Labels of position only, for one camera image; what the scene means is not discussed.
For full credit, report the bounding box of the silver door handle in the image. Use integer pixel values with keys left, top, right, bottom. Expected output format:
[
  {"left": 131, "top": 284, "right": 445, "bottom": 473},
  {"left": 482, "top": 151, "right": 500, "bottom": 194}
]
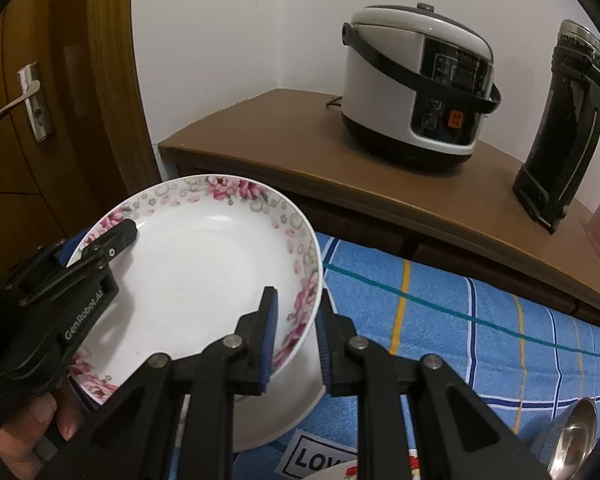
[{"left": 0, "top": 62, "right": 56, "bottom": 144}]

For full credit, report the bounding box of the white rice cooker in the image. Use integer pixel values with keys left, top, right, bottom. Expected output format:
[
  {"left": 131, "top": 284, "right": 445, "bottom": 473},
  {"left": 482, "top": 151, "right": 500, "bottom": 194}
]
[{"left": 341, "top": 3, "right": 502, "bottom": 170}]

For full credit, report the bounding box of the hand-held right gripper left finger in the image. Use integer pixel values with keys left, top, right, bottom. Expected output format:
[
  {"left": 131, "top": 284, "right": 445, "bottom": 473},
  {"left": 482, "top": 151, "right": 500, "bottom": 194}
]
[{"left": 45, "top": 286, "right": 281, "bottom": 480}]

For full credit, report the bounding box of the steel bowl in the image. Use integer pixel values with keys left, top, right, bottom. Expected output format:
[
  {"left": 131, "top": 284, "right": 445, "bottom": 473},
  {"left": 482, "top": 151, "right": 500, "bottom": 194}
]
[{"left": 530, "top": 397, "right": 600, "bottom": 480}]

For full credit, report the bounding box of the black thermos flask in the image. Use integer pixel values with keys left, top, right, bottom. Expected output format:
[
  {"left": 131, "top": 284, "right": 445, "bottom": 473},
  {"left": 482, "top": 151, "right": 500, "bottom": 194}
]
[{"left": 512, "top": 19, "right": 600, "bottom": 234}]

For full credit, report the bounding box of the white ceramic bowl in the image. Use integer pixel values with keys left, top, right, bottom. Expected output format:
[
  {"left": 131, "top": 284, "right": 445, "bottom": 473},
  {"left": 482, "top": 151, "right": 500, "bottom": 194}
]
[{"left": 231, "top": 305, "right": 332, "bottom": 454}]

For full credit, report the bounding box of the brown wooden door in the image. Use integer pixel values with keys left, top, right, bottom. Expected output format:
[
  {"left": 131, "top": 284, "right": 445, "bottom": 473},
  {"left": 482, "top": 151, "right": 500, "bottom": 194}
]
[{"left": 0, "top": 0, "right": 162, "bottom": 281}]

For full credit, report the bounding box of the blue plaid cloth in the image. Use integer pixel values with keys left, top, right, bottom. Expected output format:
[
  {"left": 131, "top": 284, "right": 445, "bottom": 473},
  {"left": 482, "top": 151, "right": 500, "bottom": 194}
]
[{"left": 232, "top": 232, "right": 600, "bottom": 480}]

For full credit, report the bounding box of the floral rimmed white plate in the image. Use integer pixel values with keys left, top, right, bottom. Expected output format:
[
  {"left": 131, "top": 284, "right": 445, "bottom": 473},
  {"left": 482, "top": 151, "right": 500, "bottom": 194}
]
[
  {"left": 319, "top": 460, "right": 362, "bottom": 480},
  {"left": 66, "top": 174, "right": 325, "bottom": 406}
]

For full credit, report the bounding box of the person's left hand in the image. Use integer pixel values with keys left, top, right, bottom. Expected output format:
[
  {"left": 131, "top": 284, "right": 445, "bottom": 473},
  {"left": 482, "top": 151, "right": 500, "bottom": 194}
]
[{"left": 0, "top": 379, "right": 89, "bottom": 480}]

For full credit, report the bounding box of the brown wooden cabinet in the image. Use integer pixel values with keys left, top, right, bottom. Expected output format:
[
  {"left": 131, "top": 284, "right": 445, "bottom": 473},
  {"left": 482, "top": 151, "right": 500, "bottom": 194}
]
[{"left": 158, "top": 88, "right": 600, "bottom": 341}]

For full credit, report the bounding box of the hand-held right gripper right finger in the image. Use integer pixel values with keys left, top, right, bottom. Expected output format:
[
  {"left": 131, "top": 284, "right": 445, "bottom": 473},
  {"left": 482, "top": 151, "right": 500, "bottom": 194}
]
[{"left": 316, "top": 306, "right": 551, "bottom": 480}]

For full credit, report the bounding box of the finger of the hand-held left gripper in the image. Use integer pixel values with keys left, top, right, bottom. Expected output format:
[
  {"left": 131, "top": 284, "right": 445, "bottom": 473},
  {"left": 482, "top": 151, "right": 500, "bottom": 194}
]
[
  {"left": 54, "top": 232, "right": 89, "bottom": 267},
  {"left": 81, "top": 218, "right": 140, "bottom": 264}
]

